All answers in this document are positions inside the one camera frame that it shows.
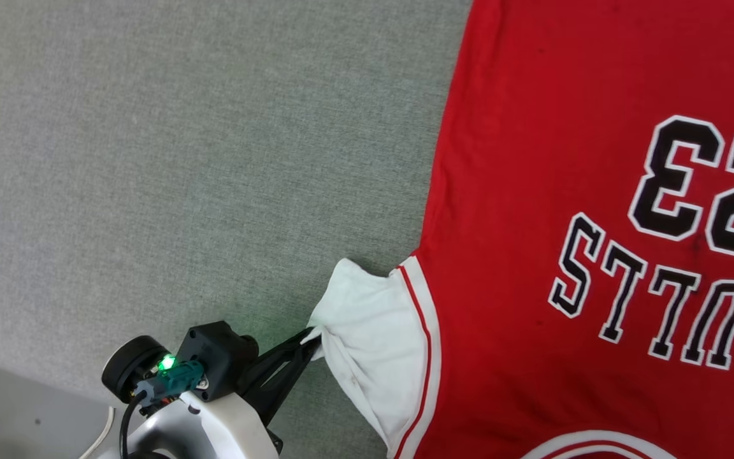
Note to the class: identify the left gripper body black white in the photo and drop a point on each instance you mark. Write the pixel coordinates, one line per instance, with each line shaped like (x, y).
(214, 363)

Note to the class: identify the grey fabric sofa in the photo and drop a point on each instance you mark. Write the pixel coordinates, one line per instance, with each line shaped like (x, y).
(182, 159)

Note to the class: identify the red and white basketball jersey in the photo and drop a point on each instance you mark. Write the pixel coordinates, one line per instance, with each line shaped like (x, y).
(532, 159)

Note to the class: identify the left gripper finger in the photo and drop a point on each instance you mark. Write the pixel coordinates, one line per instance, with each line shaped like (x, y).
(278, 357)
(281, 386)

